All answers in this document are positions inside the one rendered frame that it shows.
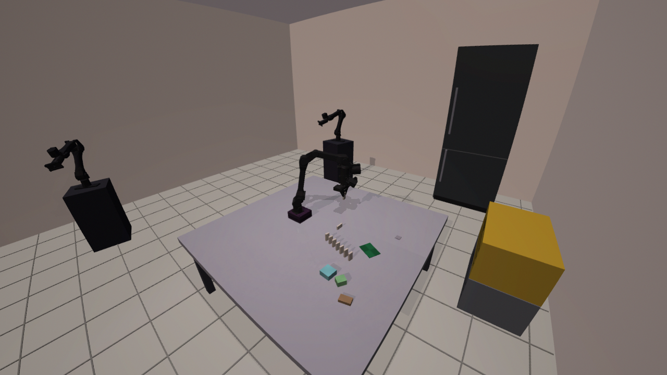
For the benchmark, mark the brown rectangular block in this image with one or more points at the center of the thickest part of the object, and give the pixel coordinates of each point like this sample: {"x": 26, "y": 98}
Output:
{"x": 345, "y": 299}

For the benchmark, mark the green flat mat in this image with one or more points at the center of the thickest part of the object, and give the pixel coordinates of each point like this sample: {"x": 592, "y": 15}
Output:
{"x": 369, "y": 250}

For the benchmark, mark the teal block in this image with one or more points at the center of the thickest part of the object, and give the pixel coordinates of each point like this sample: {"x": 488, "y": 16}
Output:
{"x": 328, "y": 272}

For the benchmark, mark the green block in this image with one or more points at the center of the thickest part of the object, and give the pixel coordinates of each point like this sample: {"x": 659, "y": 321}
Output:
{"x": 340, "y": 280}

